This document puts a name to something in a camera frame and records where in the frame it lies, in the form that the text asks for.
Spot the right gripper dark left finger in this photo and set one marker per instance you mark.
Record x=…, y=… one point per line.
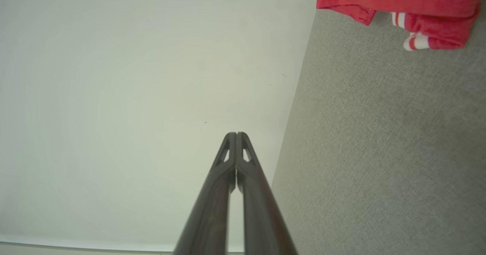
x=212, y=217

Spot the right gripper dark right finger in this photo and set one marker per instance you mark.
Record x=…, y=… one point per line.
x=262, y=224

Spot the red shorts with white stripe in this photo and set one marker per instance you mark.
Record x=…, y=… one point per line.
x=444, y=33

